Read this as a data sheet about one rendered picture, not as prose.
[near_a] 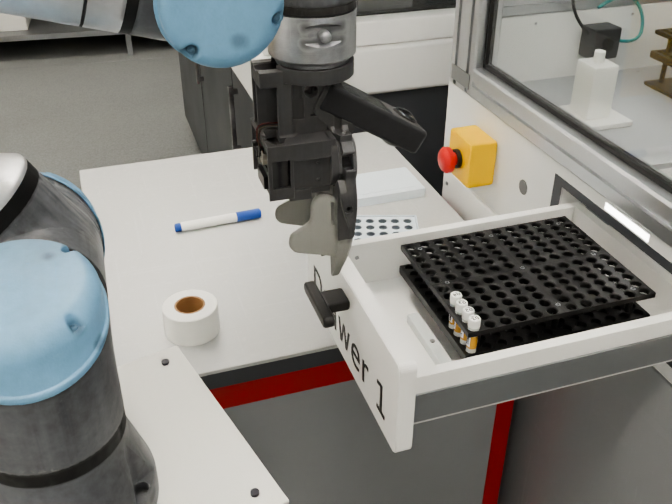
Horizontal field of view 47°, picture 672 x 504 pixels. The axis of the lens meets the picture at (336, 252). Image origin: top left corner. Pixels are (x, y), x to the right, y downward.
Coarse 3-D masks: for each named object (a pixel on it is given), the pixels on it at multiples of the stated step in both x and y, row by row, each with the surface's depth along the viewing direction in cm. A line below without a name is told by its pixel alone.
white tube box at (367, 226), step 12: (360, 216) 117; (372, 216) 117; (384, 216) 117; (396, 216) 117; (408, 216) 117; (360, 228) 115; (372, 228) 116; (384, 228) 116; (396, 228) 116; (408, 228) 116
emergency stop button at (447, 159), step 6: (444, 150) 115; (450, 150) 114; (438, 156) 116; (444, 156) 115; (450, 156) 114; (456, 156) 115; (438, 162) 117; (444, 162) 115; (450, 162) 114; (456, 162) 116; (444, 168) 115; (450, 168) 115
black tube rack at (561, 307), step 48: (432, 240) 91; (480, 240) 92; (528, 240) 91; (576, 240) 91; (480, 288) 83; (528, 288) 84; (576, 288) 83; (624, 288) 84; (480, 336) 79; (528, 336) 81
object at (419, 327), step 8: (408, 320) 88; (416, 320) 87; (416, 328) 86; (424, 328) 85; (416, 336) 86; (424, 336) 84; (432, 336) 84; (424, 344) 84; (432, 344) 83; (440, 344) 83; (432, 352) 82; (440, 352) 82; (440, 360) 81; (448, 360) 81
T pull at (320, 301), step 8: (304, 288) 82; (312, 288) 81; (312, 296) 80; (320, 296) 80; (328, 296) 80; (336, 296) 80; (344, 296) 80; (312, 304) 80; (320, 304) 78; (328, 304) 79; (336, 304) 79; (344, 304) 79; (320, 312) 78; (328, 312) 77; (320, 320) 78; (328, 320) 77
